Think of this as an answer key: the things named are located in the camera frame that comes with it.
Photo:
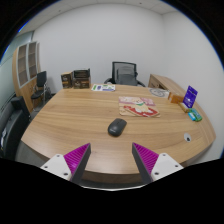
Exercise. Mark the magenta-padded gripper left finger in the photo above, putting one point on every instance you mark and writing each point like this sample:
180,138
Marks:
59,165

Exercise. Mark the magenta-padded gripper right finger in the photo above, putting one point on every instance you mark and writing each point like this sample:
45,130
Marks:
163,165

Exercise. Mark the black computer mouse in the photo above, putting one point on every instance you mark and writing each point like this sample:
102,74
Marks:
116,127

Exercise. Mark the pink floral printed mouse pad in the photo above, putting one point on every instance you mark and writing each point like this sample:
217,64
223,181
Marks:
138,107

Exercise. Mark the blue packet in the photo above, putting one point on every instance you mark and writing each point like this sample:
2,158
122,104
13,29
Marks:
191,116

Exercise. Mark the black sofa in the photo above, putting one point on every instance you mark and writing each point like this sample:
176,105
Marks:
11,130

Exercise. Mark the green packet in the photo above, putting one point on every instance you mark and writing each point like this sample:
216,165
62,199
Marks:
197,115

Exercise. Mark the small beige box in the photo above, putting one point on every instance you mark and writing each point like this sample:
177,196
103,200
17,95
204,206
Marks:
184,107

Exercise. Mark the orange cardboard box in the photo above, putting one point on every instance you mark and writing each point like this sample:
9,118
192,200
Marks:
175,98

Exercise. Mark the purple upright card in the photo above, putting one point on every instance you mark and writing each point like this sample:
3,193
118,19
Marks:
190,96

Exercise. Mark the wooden side desk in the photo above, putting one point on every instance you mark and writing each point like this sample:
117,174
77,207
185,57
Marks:
163,81

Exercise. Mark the small dark brown box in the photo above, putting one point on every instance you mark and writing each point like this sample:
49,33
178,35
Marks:
66,80

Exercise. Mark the small black chair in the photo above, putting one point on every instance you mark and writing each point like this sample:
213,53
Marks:
41,80

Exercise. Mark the wooden shelf unit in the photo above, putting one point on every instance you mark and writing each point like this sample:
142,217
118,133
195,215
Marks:
20,86

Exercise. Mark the large dark brown box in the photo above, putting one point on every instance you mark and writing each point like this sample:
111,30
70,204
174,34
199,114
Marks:
82,80

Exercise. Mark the white printed leaflet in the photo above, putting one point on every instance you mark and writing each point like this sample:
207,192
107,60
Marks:
103,87

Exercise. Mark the black mesh office chair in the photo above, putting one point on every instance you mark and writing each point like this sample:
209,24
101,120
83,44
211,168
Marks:
125,75

